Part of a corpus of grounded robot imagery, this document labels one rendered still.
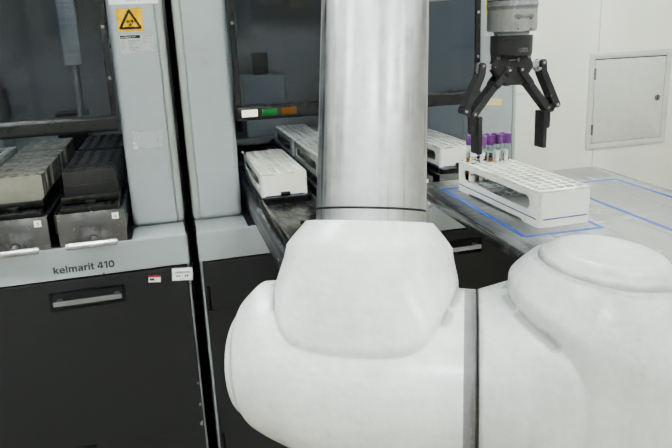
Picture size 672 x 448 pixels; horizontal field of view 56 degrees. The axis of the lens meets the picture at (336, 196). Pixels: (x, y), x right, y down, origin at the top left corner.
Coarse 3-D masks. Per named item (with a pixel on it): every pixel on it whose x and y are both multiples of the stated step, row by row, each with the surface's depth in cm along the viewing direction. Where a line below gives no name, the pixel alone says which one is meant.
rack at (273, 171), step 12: (252, 156) 155; (264, 156) 154; (276, 156) 153; (288, 156) 152; (252, 168) 145; (264, 168) 140; (276, 168) 140; (288, 168) 139; (300, 168) 138; (252, 180) 148; (264, 180) 134; (276, 180) 134; (288, 180) 135; (300, 180) 136; (264, 192) 134; (276, 192) 135; (300, 192) 136
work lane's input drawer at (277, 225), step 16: (240, 176) 161; (256, 192) 139; (288, 192) 135; (256, 208) 131; (272, 208) 131; (288, 208) 130; (304, 208) 130; (256, 224) 134; (272, 224) 119; (288, 224) 119; (272, 240) 114; (288, 240) 106; (272, 256) 116
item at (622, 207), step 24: (576, 168) 147; (600, 168) 146; (432, 192) 131; (456, 192) 130; (600, 192) 125; (624, 192) 125; (648, 192) 124; (456, 216) 117; (480, 216) 113; (504, 216) 112; (600, 216) 110; (624, 216) 109; (648, 216) 109; (504, 240) 100; (528, 240) 99; (648, 240) 97
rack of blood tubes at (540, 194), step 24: (480, 168) 123; (504, 168) 123; (528, 168) 122; (480, 192) 123; (504, 192) 125; (528, 192) 107; (552, 192) 104; (576, 192) 105; (552, 216) 105; (576, 216) 106
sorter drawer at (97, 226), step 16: (128, 192) 153; (64, 208) 132; (80, 208) 133; (96, 208) 134; (112, 208) 135; (128, 208) 148; (64, 224) 132; (80, 224) 133; (96, 224) 134; (112, 224) 135; (64, 240) 133; (80, 240) 134; (96, 240) 131; (112, 240) 131
